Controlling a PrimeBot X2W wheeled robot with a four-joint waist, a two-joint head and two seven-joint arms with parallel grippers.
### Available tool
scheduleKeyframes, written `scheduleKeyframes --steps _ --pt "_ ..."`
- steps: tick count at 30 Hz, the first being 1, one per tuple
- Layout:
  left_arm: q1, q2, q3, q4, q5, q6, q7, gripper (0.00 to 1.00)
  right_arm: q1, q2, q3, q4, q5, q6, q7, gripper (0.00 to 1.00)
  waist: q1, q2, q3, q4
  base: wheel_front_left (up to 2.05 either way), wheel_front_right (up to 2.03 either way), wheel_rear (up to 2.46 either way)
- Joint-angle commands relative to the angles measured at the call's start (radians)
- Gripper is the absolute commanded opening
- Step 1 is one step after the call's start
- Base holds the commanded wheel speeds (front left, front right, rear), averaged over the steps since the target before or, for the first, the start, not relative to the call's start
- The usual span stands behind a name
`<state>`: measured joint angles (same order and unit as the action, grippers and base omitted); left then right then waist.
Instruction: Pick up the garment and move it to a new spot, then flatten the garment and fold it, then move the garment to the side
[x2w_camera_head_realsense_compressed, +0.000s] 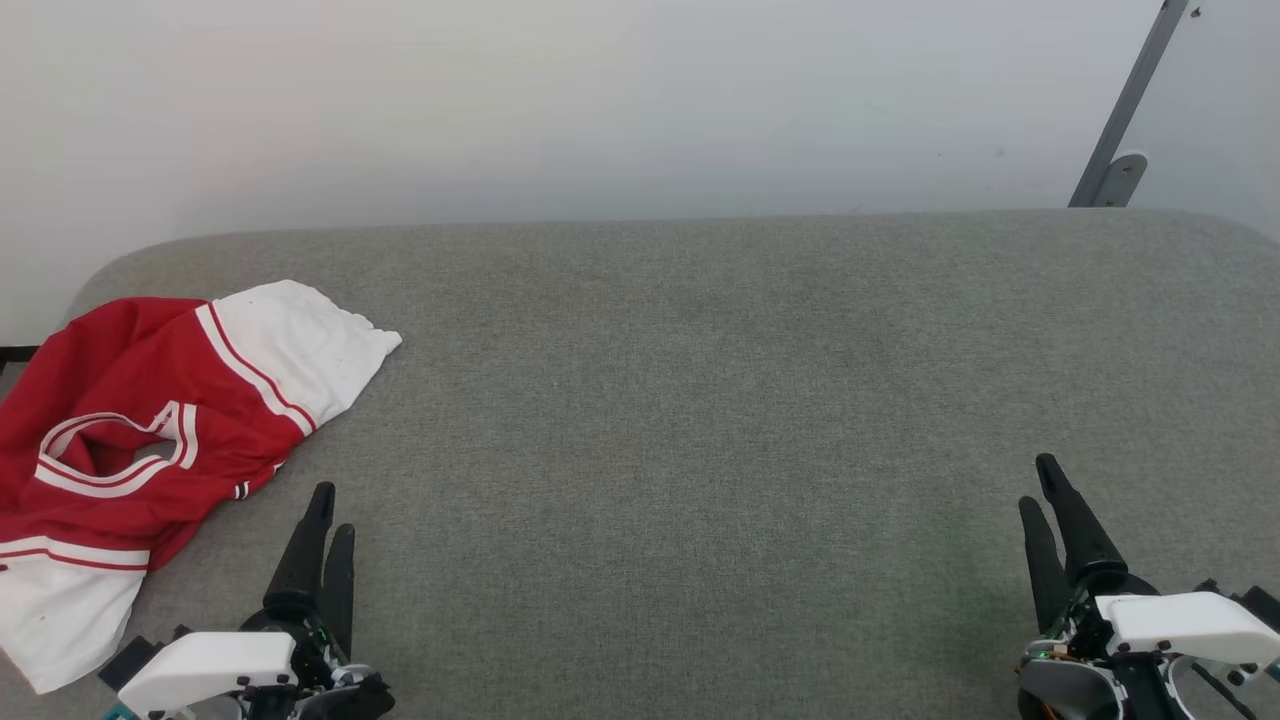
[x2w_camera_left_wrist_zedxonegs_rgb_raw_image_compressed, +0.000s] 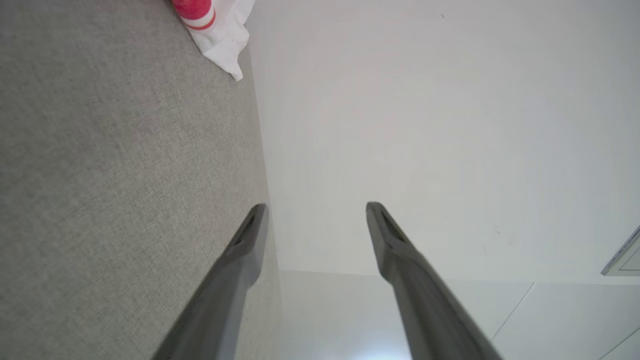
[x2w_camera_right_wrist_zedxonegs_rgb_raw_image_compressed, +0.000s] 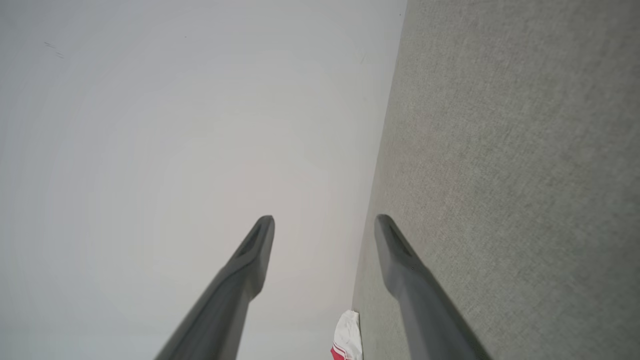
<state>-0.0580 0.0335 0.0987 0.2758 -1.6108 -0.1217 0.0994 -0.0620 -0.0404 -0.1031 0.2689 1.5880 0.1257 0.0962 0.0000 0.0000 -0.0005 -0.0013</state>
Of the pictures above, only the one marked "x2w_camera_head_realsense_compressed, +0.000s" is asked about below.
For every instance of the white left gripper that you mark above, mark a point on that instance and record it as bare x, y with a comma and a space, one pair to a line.
210, 665

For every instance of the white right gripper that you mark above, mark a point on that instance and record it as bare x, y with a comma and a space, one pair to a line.
1180, 625

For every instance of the red and white jersey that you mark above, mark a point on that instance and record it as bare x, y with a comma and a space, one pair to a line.
120, 360

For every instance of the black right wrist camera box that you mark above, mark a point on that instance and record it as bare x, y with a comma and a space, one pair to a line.
1262, 605

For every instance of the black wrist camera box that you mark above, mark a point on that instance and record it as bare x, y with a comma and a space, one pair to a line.
125, 662
1262, 605

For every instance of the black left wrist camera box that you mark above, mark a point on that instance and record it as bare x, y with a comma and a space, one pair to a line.
125, 662

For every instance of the grey metal post with foot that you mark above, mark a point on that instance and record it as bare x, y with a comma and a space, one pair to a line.
1125, 110

